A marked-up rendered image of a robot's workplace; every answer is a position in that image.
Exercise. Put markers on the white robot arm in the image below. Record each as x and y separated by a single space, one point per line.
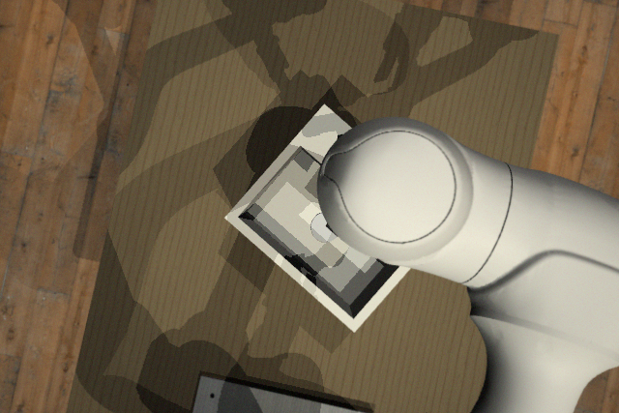
539 253

